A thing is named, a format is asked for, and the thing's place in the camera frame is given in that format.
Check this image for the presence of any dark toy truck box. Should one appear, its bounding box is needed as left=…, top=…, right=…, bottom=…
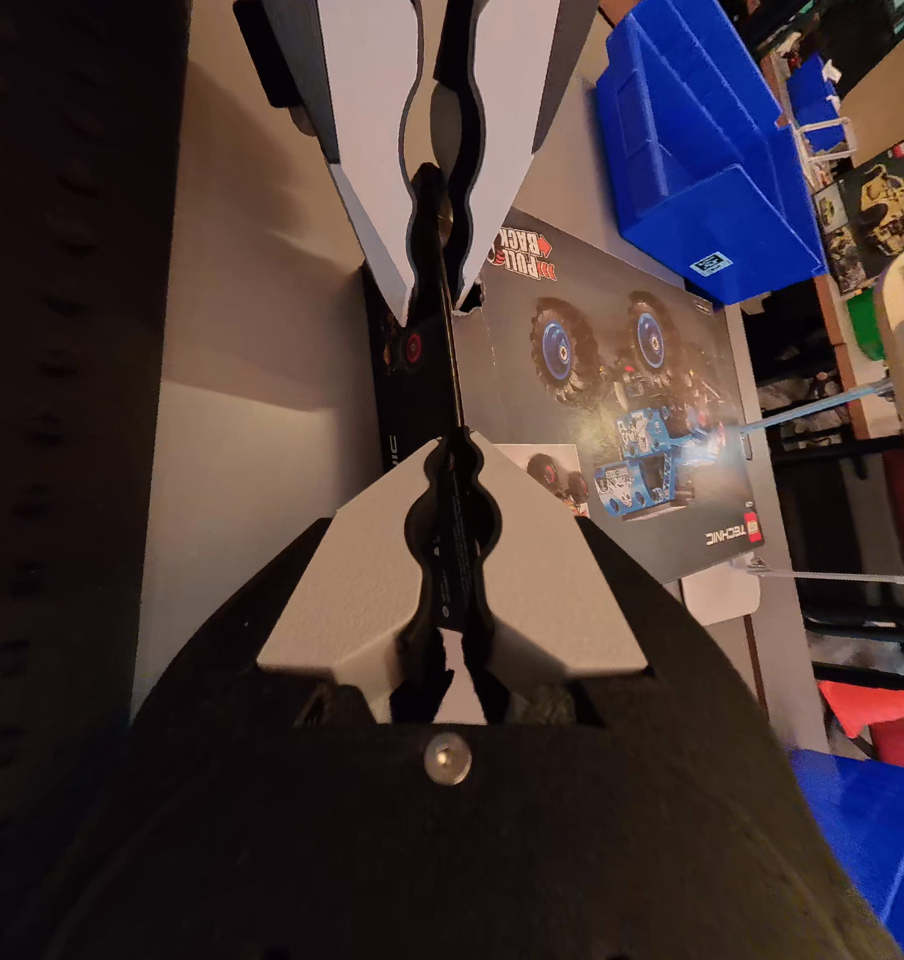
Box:
left=362, top=161, right=768, bottom=627

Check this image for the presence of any red plastic item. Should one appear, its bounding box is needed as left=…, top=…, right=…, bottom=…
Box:
left=818, top=678, right=904, bottom=768

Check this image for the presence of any black dotted mat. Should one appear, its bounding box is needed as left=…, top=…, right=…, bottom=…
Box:
left=0, top=0, right=192, bottom=957

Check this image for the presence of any dark box with yellow model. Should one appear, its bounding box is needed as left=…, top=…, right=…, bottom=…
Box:
left=812, top=135, right=904, bottom=294

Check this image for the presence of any green plastic container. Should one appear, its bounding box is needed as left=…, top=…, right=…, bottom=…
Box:
left=845, top=288, right=886, bottom=363

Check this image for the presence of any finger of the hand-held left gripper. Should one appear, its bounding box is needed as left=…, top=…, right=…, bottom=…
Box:
left=431, top=0, right=567, bottom=312
left=319, top=0, right=428, bottom=329

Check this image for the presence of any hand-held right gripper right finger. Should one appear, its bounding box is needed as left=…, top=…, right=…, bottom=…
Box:
left=463, top=429, right=650, bottom=723

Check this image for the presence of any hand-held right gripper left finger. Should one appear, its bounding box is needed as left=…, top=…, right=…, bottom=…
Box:
left=255, top=437, right=455, bottom=724

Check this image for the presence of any blue storage bin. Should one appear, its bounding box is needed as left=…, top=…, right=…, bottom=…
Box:
left=789, top=748, right=904, bottom=960
left=596, top=9, right=830, bottom=306

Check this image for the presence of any small blue bin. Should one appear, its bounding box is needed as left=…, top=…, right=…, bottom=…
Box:
left=785, top=52, right=849, bottom=155

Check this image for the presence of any grey desk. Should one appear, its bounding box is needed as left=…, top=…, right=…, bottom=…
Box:
left=129, top=0, right=832, bottom=751

